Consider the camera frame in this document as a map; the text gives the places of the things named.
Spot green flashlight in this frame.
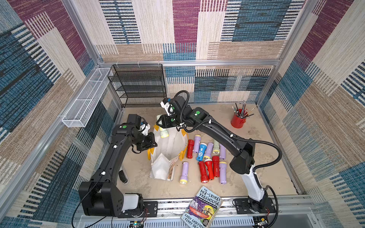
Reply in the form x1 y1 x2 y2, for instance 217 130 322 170
212 140 220 156
159 127 169 138

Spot white tote bag yellow handles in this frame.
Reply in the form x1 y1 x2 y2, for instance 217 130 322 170
147 125 188 181

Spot purple flashlight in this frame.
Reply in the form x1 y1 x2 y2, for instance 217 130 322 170
203 142 214 161
219 144 226 161
193 135 201 153
219 161 227 184

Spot red flashlight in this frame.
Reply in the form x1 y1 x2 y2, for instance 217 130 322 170
212 156 220 177
186 140 194 159
205 159 214 181
198 161 209 183

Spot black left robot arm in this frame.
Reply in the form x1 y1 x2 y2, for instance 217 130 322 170
79 114 157 218

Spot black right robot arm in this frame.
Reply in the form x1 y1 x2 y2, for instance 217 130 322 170
156 91 282 213

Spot blue flashlight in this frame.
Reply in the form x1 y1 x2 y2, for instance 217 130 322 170
196 143 207 162

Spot purple flashlight lone left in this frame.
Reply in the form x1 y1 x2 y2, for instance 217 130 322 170
179 161 189 184

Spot red pencil cup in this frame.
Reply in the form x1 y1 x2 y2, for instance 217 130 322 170
231 113 247 129

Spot treehouse paperback book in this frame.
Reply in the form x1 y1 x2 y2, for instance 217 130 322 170
181 186 223 228

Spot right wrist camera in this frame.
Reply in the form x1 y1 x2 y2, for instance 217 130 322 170
160 98 175 116

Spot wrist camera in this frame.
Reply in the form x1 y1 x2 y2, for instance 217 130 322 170
139 123 150 136
160 98 175 116

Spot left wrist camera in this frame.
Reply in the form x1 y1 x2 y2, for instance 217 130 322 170
139 123 150 136

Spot black wire mesh shelf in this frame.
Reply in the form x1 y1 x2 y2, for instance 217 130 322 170
108 64 167 108

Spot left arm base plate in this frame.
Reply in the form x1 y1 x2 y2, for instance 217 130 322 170
117 201 158 219

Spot white wire mesh basket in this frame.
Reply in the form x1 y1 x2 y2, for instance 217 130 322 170
62 68 110 128

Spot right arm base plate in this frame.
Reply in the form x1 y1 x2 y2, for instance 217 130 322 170
232 197 277 214

